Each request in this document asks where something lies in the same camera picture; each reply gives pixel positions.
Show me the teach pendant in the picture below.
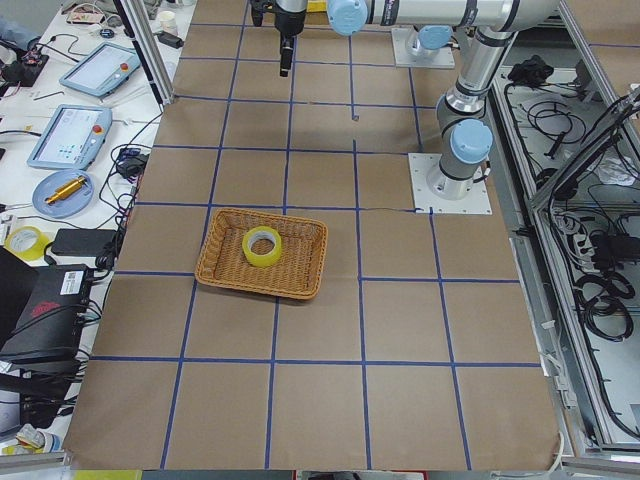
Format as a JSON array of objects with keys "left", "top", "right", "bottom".
[
  {"left": 27, "top": 104, "right": 113, "bottom": 170},
  {"left": 59, "top": 42, "right": 141, "bottom": 98}
]

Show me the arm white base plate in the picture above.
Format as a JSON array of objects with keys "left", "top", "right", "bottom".
[
  {"left": 391, "top": 25, "right": 455, "bottom": 70},
  {"left": 408, "top": 153, "right": 492, "bottom": 215}
]

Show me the black computer box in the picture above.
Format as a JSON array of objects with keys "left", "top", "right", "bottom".
[{"left": 1, "top": 249, "right": 93, "bottom": 370}]

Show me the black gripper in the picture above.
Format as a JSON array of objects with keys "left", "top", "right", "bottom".
[{"left": 249, "top": 0, "right": 306, "bottom": 77}]

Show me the black power brick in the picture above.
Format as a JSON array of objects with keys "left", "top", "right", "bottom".
[{"left": 51, "top": 229, "right": 116, "bottom": 257}]

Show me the lower teach pendant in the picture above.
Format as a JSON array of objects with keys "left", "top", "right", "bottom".
[{"left": 27, "top": 104, "right": 113, "bottom": 170}]

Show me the upper teach pendant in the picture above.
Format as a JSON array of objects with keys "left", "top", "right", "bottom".
[{"left": 59, "top": 42, "right": 141, "bottom": 98}]

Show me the brown wicker basket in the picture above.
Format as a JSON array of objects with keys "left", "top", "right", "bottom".
[{"left": 195, "top": 208, "right": 328, "bottom": 300}]

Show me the blue plate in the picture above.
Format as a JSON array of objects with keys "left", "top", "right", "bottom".
[{"left": 32, "top": 169, "right": 94, "bottom": 219}]

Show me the brass cylinder tool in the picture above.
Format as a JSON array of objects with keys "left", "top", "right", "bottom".
[{"left": 45, "top": 175, "right": 88, "bottom": 205}]

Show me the spare yellow tape roll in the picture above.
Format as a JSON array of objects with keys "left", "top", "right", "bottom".
[{"left": 4, "top": 226, "right": 50, "bottom": 262}]

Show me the aluminium frame post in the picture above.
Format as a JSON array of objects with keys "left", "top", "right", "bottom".
[{"left": 114, "top": 0, "right": 174, "bottom": 106}]

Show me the yellow plastic basket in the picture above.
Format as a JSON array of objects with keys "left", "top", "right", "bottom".
[{"left": 307, "top": 0, "right": 328, "bottom": 13}]

